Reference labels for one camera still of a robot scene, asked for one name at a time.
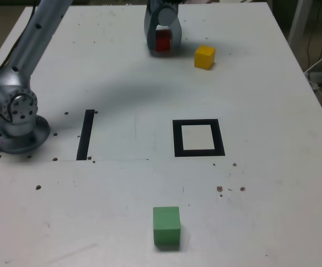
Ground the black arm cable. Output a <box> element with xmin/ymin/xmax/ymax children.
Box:
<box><xmin>0</xmin><ymin>0</ymin><xmax>38</xmax><ymax>90</ymax></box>

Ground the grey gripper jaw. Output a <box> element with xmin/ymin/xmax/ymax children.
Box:
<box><xmin>143</xmin><ymin>1</ymin><xmax>162</xmax><ymax>53</ymax></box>
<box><xmin>157</xmin><ymin>4</ymin><xmax>183</xmax><ymax>53</ymax></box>

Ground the black tape square outline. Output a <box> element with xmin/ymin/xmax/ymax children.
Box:
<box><xmin>172</xmin><ymin>118</ymin><xmax>226</xmax><ymax>158</ymax></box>

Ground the red cube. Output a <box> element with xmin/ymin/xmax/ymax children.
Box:
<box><xmin>155</xmin><ymin>29</ymin><xmax>172</xmax><ymax>53</ymax></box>

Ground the black tape strip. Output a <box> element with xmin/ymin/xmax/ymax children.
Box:
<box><xmin>76</xmin><ymin>109</ymin><xmax>95</xmax><ymax>161</ymax></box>

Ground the yellow cube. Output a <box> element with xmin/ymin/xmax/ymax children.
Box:
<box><xmin>194</xmin><ymin>44</ymin><xmax>216</xmax><ymax>70</ymax></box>

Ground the white metal post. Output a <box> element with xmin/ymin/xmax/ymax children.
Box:
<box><xmin>288</xmin><ymin>0</ymin><xmax>313</xmax><ymax>42</ymax></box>

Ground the white background cable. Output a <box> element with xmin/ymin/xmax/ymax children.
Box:
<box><xmin>304</xmin><ymin>41</ymin><xmax>322</xmax><ymax>104</ymax></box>

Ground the green cube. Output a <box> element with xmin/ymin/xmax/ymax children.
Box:
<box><xmin>152</xmin><ymin>206</ymin><xmax>181</xmax><ymax>251</ymax></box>

